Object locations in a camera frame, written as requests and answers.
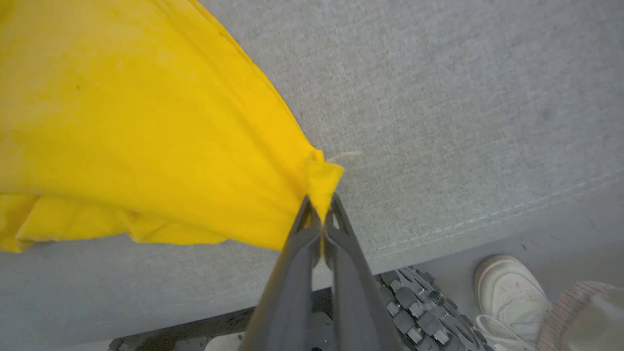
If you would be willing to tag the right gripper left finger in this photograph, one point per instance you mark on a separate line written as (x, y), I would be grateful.
(287, 302)

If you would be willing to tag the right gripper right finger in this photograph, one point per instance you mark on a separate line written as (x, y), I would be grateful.
(356, 307)

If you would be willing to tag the yellow t-shirt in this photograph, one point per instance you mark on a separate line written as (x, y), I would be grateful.
(146, 122)

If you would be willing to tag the dark robot base platform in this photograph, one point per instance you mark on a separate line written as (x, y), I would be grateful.
(195, 336)

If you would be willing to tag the grey roller robot wheel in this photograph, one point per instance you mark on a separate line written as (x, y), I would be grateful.
(424, 312)

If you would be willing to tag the white sneaker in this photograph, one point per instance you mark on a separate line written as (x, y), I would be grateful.
(512, 292)

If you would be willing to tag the beige checked trouser leg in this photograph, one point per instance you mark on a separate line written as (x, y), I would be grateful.
(585, 317)

